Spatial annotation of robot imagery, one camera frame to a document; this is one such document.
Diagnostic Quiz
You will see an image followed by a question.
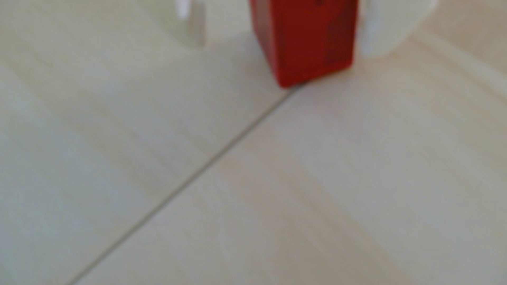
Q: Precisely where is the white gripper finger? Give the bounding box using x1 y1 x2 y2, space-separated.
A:
355 0 439 59
170 0 207 49

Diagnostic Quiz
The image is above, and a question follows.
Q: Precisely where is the red rectangular block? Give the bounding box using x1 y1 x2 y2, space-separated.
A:
249 0 359 89

